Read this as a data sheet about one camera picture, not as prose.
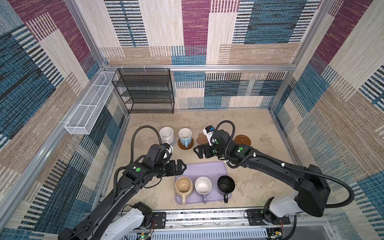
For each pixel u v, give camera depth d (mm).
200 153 708
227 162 589
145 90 1095
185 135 980
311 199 406
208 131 710
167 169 636
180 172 638
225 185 828
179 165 658
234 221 744
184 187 827
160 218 747
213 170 900
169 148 701
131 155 595
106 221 411
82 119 916
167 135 1013
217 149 663
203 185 829
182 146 984
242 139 1037
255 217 724
